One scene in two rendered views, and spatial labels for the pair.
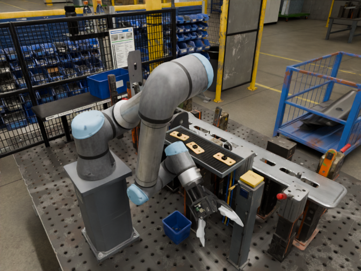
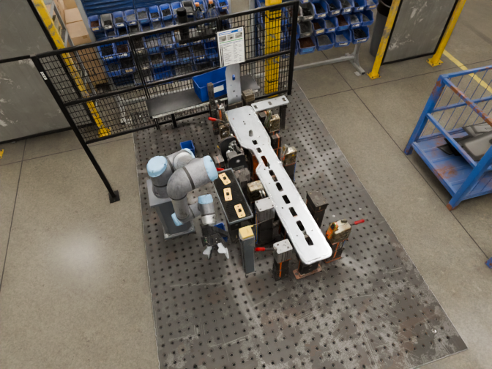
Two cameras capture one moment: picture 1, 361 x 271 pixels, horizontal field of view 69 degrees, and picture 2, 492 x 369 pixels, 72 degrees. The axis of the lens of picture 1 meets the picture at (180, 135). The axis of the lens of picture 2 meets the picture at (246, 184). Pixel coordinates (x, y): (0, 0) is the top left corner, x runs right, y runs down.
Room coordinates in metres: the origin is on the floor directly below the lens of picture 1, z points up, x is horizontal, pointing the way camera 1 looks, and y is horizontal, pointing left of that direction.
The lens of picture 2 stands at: (-0.10, -0.64, 2.70)
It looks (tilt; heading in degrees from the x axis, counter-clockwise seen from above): 52 degrees down; 25
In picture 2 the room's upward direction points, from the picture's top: 3 degrees counter-clockwise
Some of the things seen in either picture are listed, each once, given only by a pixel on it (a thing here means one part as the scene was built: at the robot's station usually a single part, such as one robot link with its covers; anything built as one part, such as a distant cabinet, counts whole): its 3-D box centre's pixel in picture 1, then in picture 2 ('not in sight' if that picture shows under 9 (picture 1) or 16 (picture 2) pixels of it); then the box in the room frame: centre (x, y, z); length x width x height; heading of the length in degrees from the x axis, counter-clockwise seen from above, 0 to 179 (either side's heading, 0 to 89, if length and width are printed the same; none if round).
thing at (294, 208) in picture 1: (287, 223); (281, 261); (0.76, -0.44, 0.88); 0.11 x 0.10 x 0.36; 132
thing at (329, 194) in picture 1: (213, 134); (271, 170); (1.30, -0.18, 1.00); 1.38 x 0.22 x 0.02; 42
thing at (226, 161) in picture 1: (224, 158); (239, 210); (0.83, -0.17, 1.17); 0.08 x 0.04 x 0.01; 42
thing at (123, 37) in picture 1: (122, 48); (230, 47); (2.13, 0.45, 1.30); 0.23 x 0.02 x 0.31; 132
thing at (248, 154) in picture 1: (236, 187); (264, 222); (0.95, -0.26, 0.90); 0.13 x 0.10 x 0.41; 132
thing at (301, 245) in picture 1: (312, 214); (310, 260); (0.84, -0.59, 0.84); 0.18 x 0.06 x 0.29; 132
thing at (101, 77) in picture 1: (111, 82); (214, 83); (1.91, 0.51, 1.10); 0.30 x 0.17 x 0.13; 140
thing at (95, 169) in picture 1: (94, 158); (163, 183); (0.85, 0.34, 1.15); 0.15 x 0.15 x 0.10
